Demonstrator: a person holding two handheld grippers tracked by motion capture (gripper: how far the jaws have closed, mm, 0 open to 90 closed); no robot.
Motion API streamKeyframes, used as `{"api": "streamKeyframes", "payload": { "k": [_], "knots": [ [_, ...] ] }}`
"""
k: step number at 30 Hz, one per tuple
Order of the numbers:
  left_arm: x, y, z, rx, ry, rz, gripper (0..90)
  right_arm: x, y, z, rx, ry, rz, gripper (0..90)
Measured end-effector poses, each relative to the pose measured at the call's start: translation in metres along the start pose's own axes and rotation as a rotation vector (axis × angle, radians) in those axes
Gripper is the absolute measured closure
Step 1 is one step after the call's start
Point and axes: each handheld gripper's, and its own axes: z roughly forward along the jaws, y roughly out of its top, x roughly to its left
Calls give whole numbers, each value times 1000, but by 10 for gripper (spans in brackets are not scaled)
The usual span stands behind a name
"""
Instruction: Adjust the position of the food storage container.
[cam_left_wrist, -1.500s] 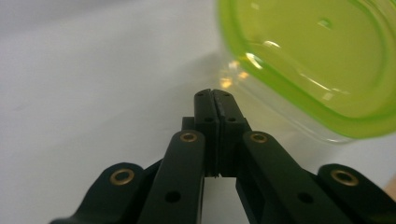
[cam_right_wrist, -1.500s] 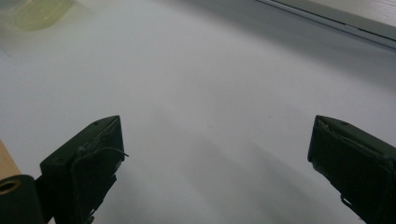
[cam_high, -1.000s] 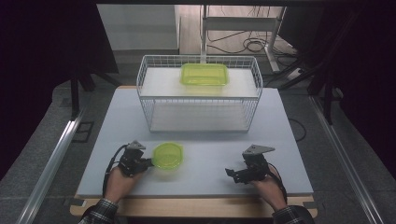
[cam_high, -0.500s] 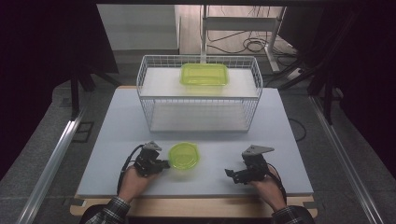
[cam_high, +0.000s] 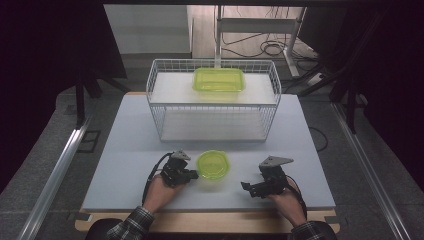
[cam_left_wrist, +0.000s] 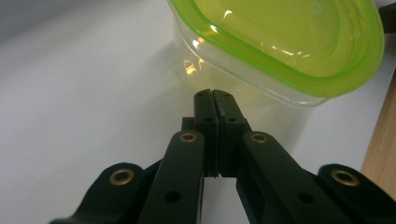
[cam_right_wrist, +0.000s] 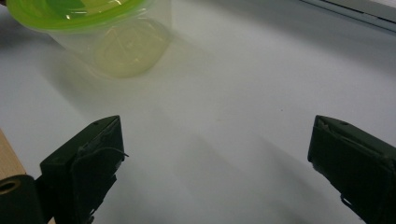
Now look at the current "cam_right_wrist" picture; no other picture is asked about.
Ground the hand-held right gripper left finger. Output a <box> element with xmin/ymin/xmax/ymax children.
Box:
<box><xmin>39</xmin><ymin>115</ymin><xmax>129</xmax><ymax>224</ymax></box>

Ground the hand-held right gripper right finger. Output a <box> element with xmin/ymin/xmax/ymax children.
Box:
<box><xmin>307</xmin><ymin>115</ymin><xmax>396</xmax><ymax>224</ymax></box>

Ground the clear container with green lid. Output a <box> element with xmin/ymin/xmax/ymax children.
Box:
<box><xmin>6</xmin><ymin>0</ymin><xmax>174</xmax><ymax>79</ymax></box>

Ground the light wooden board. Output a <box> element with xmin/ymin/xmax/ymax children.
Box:
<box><xmin>0</xmin><ymin>129</ymin><xmax>27</xmax><ymax>181</ymax></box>

